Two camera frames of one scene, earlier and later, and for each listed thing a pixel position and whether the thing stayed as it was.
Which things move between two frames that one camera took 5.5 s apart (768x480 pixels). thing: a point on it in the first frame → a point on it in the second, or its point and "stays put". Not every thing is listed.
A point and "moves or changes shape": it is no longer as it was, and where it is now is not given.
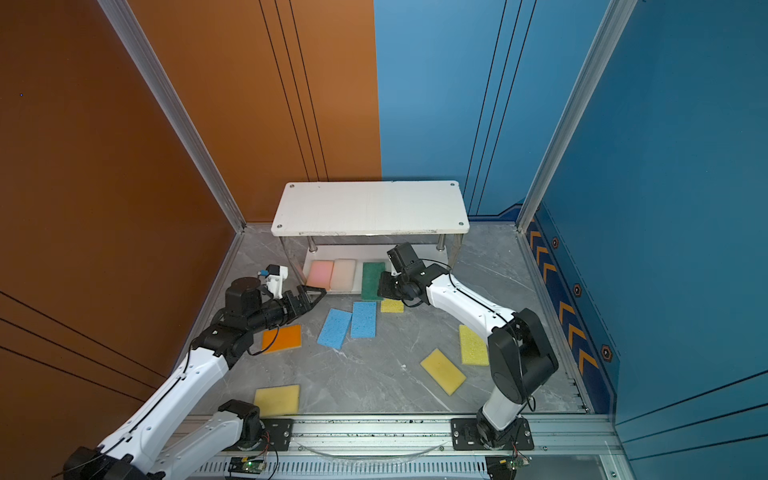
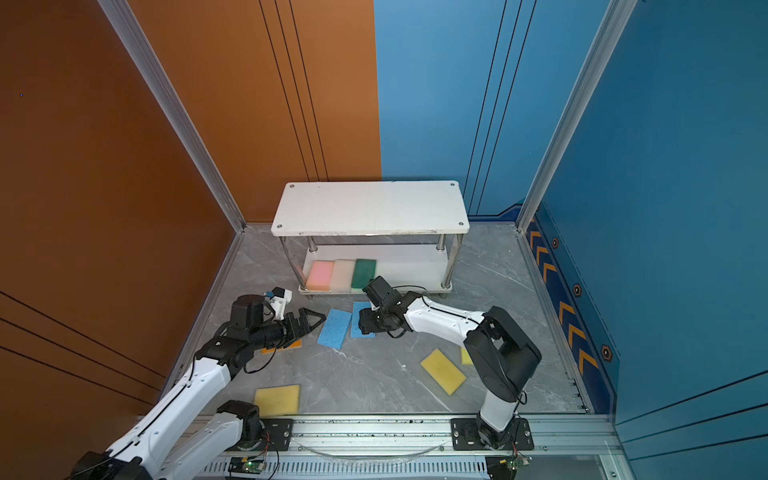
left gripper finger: (312, 294) → (303, 317)
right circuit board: (505, 467) stays put
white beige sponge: (343, 275) stays put
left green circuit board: (246, 465) stays put
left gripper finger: (300, 307) → (302, 330)
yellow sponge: (278, 400) stays put
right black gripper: (383, 287) → (365, 322)
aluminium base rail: (555, 447) stays put
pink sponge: (320, 274) stays put
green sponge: (370, 276) moves or changes shape
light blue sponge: (364, 316) stays put
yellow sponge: (443, 371) stays put
